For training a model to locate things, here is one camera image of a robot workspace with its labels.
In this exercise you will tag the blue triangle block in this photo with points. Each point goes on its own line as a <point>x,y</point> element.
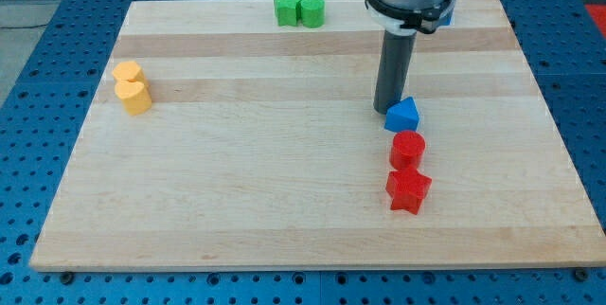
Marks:
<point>403,116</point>

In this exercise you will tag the red star block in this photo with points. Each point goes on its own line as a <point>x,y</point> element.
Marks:
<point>407,188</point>

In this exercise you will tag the blue cube block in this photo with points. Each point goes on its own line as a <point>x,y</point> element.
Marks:
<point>446,15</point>

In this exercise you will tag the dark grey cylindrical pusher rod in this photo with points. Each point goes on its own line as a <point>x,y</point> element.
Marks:
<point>393,68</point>

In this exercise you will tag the yellow hexagon block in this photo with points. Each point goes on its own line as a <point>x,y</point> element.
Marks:
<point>129,71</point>

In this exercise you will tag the green cylinder block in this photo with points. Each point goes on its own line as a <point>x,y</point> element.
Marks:
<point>312,13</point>

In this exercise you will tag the yellow heart block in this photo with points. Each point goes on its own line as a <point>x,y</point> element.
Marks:
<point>134,96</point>

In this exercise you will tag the light wooden board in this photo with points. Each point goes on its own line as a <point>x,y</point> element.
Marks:
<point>262,151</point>

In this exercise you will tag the red cylinder block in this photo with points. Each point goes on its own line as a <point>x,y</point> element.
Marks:
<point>407,150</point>

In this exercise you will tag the green star block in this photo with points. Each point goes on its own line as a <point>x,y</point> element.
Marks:
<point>287,12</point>

